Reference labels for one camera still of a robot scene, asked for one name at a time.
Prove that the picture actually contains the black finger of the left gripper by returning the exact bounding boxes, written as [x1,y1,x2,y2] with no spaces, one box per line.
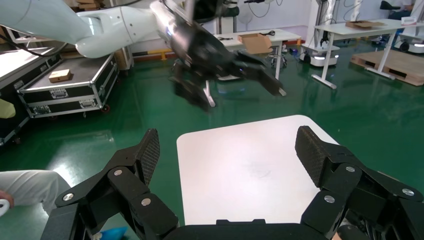
[173,71,211,112]
[236,51,286,98]

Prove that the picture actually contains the person's hand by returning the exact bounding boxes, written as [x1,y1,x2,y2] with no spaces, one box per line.
[0,190,16,210]

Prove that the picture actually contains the black aluminium flight case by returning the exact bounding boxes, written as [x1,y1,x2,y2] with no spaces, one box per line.
[17,54,120,118]

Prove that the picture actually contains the black office chair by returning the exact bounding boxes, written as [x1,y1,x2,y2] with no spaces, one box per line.
[379,0,415,21]

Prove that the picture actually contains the stacked cardboard boxes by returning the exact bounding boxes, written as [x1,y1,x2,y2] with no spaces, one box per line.
[64,0,106,11]

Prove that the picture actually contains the blue plastic cover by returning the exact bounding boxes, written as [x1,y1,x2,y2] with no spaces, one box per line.
[99,226,128,240]

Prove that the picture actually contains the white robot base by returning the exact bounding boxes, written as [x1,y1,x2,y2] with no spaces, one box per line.
[397,39,424,55]
[299,43,341,68]

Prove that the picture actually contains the yellow black floor barrier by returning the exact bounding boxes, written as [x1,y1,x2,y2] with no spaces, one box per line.
[132,48,174,63]

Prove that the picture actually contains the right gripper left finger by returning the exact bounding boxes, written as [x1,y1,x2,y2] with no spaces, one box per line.
[41,128,180,240]

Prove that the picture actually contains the large wooden pallet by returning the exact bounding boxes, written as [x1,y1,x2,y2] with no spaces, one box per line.
[350,49,424,87]

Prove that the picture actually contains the small closed cardboard box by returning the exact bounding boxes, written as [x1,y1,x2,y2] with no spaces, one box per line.
[48,68,73,84]

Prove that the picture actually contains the open cardboard box tilted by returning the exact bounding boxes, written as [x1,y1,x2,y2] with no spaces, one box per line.
[237,33,274,55]

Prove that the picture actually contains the flat open cardboard box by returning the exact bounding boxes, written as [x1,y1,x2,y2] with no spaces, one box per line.
[345,20,387,30]

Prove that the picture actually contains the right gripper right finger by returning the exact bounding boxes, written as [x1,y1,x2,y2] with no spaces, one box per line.
[294,125,424,240]

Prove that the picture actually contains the person's white-clothed limb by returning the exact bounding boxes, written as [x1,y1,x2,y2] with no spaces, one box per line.
[0,169,72,216]

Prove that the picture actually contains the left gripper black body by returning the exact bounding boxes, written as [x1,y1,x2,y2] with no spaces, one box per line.
[168,21,246,84]

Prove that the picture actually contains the white metal-frame table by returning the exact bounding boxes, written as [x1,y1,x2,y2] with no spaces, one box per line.
[203,29,302,109]
[311,18,424,90]

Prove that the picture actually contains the yellow object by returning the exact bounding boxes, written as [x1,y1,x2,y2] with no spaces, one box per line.
[0,98,16,119]

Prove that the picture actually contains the wheeled stool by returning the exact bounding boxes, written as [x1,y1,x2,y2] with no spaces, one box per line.
[267,49,286,69]

